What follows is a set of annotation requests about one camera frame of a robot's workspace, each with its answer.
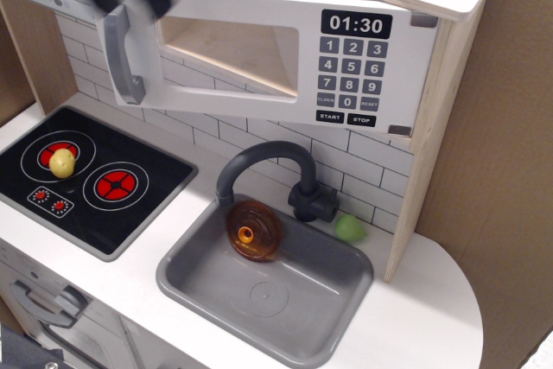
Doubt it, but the grey microwave door handle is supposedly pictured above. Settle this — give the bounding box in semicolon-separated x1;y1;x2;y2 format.
103;4;145;105

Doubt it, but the white toy microwave door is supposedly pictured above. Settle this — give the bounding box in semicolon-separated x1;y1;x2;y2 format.
114;0;435;135

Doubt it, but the yellow toy potato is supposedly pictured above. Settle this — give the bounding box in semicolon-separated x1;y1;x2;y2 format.
48;149;76;179

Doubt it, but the black toy stovetop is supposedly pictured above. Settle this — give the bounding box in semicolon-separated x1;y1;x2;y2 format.
1;106;198;262

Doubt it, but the dark grey toy faucet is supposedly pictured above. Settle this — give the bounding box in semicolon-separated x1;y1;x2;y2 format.
215;141;340;222

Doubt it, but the green toy pear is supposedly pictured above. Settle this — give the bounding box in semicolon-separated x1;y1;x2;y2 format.
334;214;367;243

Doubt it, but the grey toy oven door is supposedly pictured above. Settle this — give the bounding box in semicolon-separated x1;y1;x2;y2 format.
1;241;139;368

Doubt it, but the grey toy sink basin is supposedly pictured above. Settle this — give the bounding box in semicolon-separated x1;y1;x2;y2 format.
156;194;373;368

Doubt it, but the brown cardboard panel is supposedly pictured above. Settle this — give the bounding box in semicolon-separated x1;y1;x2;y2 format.
416;0;552;368

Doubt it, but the grey oven door handle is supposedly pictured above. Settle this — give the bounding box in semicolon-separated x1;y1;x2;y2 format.
10;280;88;328

